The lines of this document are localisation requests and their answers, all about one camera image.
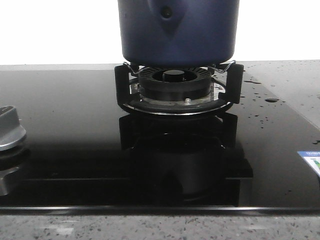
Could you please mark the black glass gas stove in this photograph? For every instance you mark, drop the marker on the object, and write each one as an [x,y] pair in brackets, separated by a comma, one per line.
[84,155]

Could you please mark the black burner head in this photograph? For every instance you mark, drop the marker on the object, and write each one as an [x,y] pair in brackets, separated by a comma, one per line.
[165,84]

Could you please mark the black pot support grate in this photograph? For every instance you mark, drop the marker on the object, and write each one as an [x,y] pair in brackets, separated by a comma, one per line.
[225,90]

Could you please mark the silver stove knob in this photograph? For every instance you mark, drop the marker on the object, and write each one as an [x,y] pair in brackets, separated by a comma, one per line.
[12,133]

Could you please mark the energy label sticker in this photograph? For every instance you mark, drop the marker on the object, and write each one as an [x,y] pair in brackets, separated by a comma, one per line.
[312,158]

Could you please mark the dark blue cooking pot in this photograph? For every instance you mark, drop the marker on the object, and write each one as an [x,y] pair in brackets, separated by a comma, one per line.
[178,33]

